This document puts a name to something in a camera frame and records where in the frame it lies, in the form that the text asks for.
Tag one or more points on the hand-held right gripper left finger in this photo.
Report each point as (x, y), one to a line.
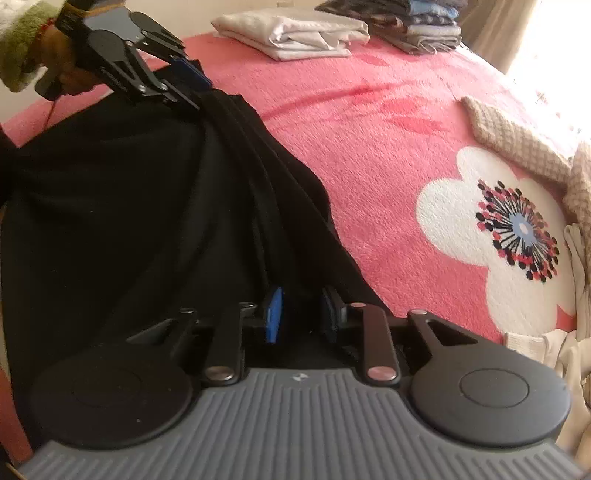
(275, 314)

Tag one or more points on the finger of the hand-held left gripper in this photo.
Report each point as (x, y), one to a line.
(191, 69)
(143, 85)

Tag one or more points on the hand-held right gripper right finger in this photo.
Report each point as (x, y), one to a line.
(330, 314)

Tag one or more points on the black shirt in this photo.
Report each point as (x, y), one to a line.
(115, 207)

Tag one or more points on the stack of folded dark clothes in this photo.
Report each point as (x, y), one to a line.
(415, 27)

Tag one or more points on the person's left hand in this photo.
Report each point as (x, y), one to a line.
(81, 83)

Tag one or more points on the white folded sheet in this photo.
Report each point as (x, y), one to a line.
(295, 34)

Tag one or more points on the pink floral blanket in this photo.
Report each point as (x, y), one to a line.
(369, 138)

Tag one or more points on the cream white garment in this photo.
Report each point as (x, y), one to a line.
(577, 286)

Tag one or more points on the beige checkered sweater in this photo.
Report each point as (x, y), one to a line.
(521, 143)

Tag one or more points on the beige curtain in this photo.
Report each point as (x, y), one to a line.
(498, 32)

